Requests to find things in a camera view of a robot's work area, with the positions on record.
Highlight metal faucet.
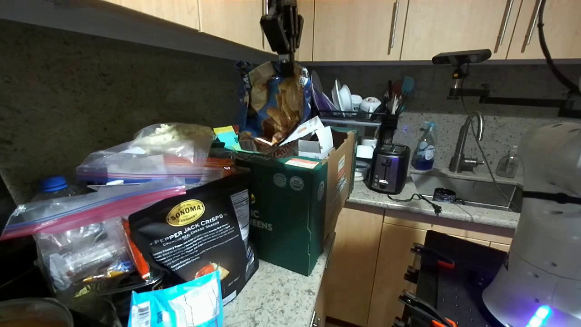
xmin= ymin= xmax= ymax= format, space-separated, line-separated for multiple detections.
xmin=449 ymin=110 xmax=498 ymax=183

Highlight clear plastic bag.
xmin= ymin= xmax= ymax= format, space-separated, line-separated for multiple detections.
xmin=73 ymin=121 xmax=224 ymax=189

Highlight white plate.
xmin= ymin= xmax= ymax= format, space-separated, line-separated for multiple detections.
xmin=331 ymin=78 xmax=354 ymax=114

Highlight black utensil holder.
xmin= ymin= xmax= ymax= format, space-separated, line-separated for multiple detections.
xmin=378 ymin=110 xmax=403 ymax=147

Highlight clear soap dispenser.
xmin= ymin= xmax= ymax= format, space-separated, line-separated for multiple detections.
xmin=496 ymin=143 xmax=523 ymax=180

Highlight steel sink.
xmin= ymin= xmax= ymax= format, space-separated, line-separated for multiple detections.
xmin=414 ymin=170 xmax=525 ymax=214

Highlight white paper bag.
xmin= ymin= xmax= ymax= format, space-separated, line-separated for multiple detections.
xmin=280 ymin=114 xmax=336 ymax=161

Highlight dark blue snack pack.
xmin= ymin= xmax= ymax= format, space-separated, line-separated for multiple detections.
xmin=240 ymin=56 xmax=316 ymax=152

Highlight black toaster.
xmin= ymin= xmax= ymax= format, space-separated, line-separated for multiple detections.
xmin=363 ymin=141 xmax=412 ymax=196

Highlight green cardboard box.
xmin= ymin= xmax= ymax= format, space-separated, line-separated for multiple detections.
xmin=233 ymin=129 xmax=358 ymax=278

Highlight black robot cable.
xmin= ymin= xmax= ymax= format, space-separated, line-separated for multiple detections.
xmin=534 ymin=0 xmax=581 ymax=92

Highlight dark pot with lid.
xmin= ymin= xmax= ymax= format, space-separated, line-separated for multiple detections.
xmin=0 ymin=298 xmax=75 ymax=327

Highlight purple plate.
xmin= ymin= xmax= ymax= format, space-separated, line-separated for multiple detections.
xmin=311 ymin=74 xmax=336 ymax=114

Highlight black camera stand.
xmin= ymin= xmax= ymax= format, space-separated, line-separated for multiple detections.
xmin=447 ymin=60 xmax=581 ymax=120

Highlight blue spray bottle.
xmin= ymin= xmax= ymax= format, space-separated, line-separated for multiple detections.
xmin=411 ymin=120 xmax=438 ymax=172

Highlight orange snack pack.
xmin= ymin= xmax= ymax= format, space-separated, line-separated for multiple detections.
xmin=122 ymin=218 xmax=153 ymax=281

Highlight black snack pack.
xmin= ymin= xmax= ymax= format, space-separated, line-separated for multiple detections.
xmin=127 ymin=178 xmax=262 ymax=305

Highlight teal snack bag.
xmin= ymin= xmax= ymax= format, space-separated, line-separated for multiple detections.
xmin=211 ymin=123 xmax=244 ymax=152

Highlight teal kitchen utensil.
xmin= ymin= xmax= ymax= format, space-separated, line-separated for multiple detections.
xmin=400 ymin=74 xmax=418 ymax=100

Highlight wooden lower cabinets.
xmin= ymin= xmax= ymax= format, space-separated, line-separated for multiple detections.
xmin=316 ymin=201 xmax=516 ymax=327

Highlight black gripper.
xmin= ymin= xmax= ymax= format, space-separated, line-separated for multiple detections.
xmin=260 ymin=0 xmax=305 ymax=78

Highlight clear zip bag pink seal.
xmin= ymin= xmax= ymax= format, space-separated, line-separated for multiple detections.
xmin=0 ymin=180 xmax=189 ymax=298

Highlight black dish rack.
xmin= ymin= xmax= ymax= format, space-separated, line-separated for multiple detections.
xmin=314 ymin=89 xmax=385 ymax=132

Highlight black power cord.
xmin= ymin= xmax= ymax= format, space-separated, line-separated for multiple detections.
xmin=387 ymin=190 xmax=443 ymax=216

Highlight black stereo camera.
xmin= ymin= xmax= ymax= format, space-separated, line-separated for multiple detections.
xmin=432 ymin=49 xmax=494 ymax=65

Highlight light blue snack pack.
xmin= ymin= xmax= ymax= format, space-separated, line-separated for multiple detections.
xmin=126 ymin=270 xmax=225 ymax=327

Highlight blue capped bottle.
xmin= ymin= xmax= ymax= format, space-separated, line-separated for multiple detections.
xmin=37 ymin=176 xmax=71 ymax=198

